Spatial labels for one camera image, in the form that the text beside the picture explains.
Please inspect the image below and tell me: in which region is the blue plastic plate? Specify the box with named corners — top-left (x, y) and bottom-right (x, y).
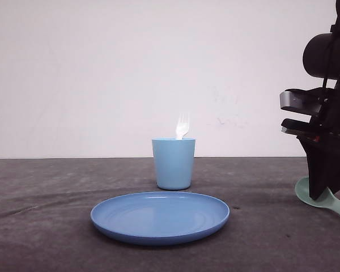
top-left (90, 192), bottom-right (230, 246)

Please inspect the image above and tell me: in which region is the white plastic fork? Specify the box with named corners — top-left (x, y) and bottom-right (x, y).
top-left (176, 113), bottom-right (190, 140)

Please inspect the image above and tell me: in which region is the mint green plastic spoon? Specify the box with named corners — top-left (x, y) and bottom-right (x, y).
top-left (295, 177), bottom-right (340, 215)

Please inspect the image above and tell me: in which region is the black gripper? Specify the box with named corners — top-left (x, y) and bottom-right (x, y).
top-left (282, 77), bottom-right (340, 199)

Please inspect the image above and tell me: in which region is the light blue plastic cup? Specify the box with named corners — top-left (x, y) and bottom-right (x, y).
top-left (152, 138), bottom-right (196, 190)

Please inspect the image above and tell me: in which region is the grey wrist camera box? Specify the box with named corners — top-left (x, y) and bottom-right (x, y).
top-left (279, 90), bottom-right (321, 116)

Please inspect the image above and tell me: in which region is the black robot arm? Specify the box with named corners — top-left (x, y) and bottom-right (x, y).
top-left (280, 1), bottom-right (340, 200)

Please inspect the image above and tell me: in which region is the dark grey table cloth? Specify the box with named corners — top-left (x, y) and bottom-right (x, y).
top-left (0, 158), bottom-right (340, 271)

